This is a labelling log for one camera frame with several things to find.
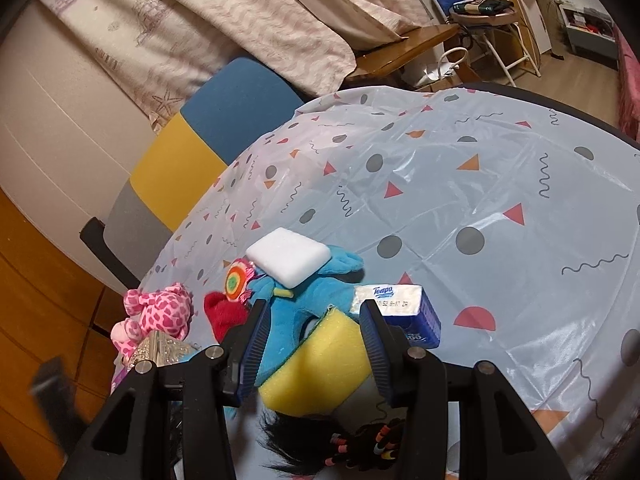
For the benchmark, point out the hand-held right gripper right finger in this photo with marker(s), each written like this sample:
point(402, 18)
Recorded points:
point(375, 355)

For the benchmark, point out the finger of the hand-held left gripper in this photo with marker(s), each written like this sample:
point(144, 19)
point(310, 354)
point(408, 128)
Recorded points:
point(55, 400)

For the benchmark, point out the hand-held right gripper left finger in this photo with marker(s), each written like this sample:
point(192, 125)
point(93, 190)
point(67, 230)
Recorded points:
point(251, 355)

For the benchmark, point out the blue plush toy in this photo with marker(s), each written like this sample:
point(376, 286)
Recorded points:
point(287, 320)

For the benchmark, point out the yellow sponge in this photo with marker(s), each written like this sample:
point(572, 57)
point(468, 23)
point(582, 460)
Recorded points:
point(315, 365)

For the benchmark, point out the glittery gold basket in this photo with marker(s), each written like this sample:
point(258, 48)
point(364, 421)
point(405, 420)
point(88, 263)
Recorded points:
point(160, 349)

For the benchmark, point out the white sponge block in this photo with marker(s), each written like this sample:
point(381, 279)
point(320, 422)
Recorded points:
point(290, 257)

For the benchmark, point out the red plush toy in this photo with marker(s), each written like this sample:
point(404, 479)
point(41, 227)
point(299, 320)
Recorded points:
point(222, 312)

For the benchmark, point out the blue white tissue pack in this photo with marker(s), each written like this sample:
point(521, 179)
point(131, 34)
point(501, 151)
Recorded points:
point(400, 305)

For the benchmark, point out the purple cloth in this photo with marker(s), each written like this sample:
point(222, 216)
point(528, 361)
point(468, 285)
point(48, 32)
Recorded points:
point(118, 380)

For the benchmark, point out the rainbow felt lollipop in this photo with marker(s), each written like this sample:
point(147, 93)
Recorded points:
point(236, 280)

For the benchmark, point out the black wig with coloured beads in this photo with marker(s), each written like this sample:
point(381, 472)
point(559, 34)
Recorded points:
point(295, 435)

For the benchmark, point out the pink spotted plush toy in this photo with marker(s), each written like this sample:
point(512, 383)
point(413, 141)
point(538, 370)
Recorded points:
point(160, 310)

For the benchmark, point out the patterned plastic tablecloth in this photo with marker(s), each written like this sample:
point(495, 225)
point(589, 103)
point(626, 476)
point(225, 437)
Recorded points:
point(450, 185)

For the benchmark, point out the blue yellow grey fabric chair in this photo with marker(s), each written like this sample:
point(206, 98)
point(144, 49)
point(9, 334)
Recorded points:
point(170, 170)

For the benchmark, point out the white bed base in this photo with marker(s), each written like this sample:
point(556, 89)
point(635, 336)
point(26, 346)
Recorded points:
point(65, 135)

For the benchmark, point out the wooden side table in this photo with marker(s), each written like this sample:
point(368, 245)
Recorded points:
point(400, 50)

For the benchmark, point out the ship print beige quilt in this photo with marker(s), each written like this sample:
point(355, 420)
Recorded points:
point(150, 25)

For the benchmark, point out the white folding chair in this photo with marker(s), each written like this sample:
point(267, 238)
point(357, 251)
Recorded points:
point(500, 25)

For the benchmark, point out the black device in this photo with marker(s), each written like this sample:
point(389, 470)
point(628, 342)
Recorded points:
point(482, 6)

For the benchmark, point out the pink blanket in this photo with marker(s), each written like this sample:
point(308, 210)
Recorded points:
point(629, 85)

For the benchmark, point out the white shelf unit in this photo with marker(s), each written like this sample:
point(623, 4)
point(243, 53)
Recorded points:
point(590, 40)

